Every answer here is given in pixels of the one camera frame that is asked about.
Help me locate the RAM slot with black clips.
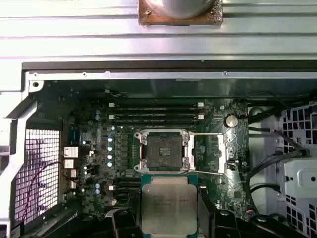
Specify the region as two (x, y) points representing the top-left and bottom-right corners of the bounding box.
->
(112, 119), (201, 126)
(112, 107), (201, 113)

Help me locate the green motherboard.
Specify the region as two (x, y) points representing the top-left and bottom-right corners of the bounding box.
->
(61, 98), (250, 224)

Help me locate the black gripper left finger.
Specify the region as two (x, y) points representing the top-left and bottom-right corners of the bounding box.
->
(46, 207), (142, 238)

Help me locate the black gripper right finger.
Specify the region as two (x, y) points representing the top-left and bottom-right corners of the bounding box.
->
(197, 190), (310, 238)

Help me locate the CPU socket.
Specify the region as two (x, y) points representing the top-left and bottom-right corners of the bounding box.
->
(133, 128), (195, 173)

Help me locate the square brown base plate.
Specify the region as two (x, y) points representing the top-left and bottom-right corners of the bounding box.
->
(138, 0), (223, 27)

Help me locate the black cable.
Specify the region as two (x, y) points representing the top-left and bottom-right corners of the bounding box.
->
(247, 125), (312, 158)
(246, 151), (282, 216)

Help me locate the thin red wire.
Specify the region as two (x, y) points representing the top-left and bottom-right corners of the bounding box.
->
(21, 161), (66, 221)

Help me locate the RAM slot with white clips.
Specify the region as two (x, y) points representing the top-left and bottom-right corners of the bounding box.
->
(108, 102), (205, 108)
(108, 113), (205, 119)

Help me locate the thin wire locking lever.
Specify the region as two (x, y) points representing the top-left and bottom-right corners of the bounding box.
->
(183, 169), (224, 176)

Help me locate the perforated metal drive cage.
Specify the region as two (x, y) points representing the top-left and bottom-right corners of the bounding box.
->
(278, 104), (317, 238)

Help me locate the round silver coin battery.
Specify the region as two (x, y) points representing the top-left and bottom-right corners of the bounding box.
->
(224, 113), (239, 128)

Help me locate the black PC case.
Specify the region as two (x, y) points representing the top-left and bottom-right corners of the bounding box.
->
(0, 60), (317, 238)

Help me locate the silver CPU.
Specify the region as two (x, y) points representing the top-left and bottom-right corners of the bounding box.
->
(140, 173), (199, 235)

